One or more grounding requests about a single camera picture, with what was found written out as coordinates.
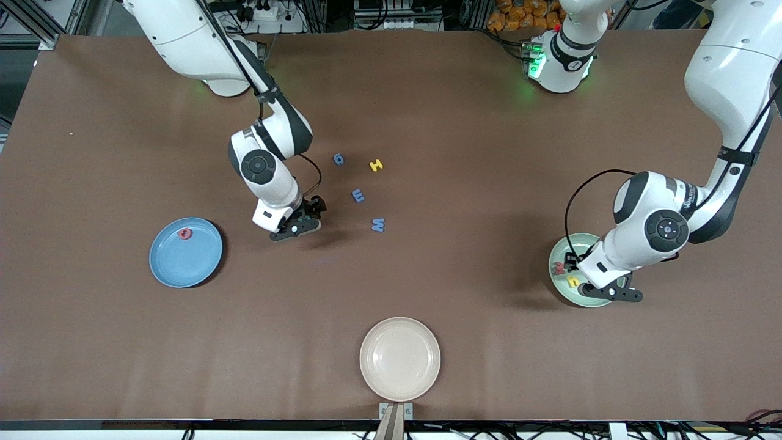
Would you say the white power strip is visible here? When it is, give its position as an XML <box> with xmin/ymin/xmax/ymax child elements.
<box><xmin>208</xmin><ymin>0</ymin><xmax>306</xmax><ymax>34</ymax></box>
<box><xmin>353</xmin><ymin>0</ymin><xmax>444</xmax><ymax>31</ymax></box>

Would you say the aluminium frame post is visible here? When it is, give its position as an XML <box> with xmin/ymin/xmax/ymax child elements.
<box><xmin>732</xmin><ymin>0</ymin><xmax>772</xmax><ymax>43</ymax></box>
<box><xmin>0</xmin><ymin>0</ymin><xmax>92</xmax><ymax>51</ymax></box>

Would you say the green plate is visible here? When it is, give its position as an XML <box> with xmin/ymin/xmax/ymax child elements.
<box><xmin>548</xmin><ymin>233</ymin><xmax>626</xmax><ymax>308</ymax></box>

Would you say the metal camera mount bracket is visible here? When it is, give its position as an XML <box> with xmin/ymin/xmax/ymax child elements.
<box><xmin>379</xmin><ymin>402</ymin><xmax>414</xmax><ymax>440</ymax></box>

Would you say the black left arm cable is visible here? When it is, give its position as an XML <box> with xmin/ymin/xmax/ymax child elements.
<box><xmin>565</xmin><ymin>79</ymin><xmax>782</xmax><ymax>257</ymax></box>

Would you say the orange bag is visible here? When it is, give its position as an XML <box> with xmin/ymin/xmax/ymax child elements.
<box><xmin>487</xmin><ymin>0</ymin><xmax>566</xmax><ymax>32</ymax></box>

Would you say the beige plate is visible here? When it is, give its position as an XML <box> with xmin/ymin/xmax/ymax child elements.
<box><xmin>359</xmin><ymin>317</ymin><xmax>441</xmax><ymax>402</ymax></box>

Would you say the blue plate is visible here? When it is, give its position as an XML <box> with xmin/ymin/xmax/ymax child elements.
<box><xmin>149</xmin><ymin>218</ymin><xmax>224</xmax><ymax>288</ymax></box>

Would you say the brown table cover sheet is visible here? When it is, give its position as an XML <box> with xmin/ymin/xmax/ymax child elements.
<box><xmin>0</xmin><ymin>27</ymin><xmax>782</xmax><ymax>422</ymax></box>

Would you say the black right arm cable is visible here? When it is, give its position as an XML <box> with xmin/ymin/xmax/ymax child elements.
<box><xmin>202</xmin><ymin>0</ymin><xmax>323</xmax><ymax>197</ymax></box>

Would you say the black table edge rail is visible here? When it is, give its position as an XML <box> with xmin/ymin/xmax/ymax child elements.
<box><xmin>0</xmin><ymin>419</ymin><xmax>782</xmax><ymax>430</ymax></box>

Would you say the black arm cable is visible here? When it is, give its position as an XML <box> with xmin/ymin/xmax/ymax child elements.
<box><xmin>565</xmin><ymin>79</ymin><xmax>782</xmax><ymax>257</ymax></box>
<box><xmin>202</xmin><ymin>0</ymin><xmax>323</xmax><ymax>197</ymax></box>

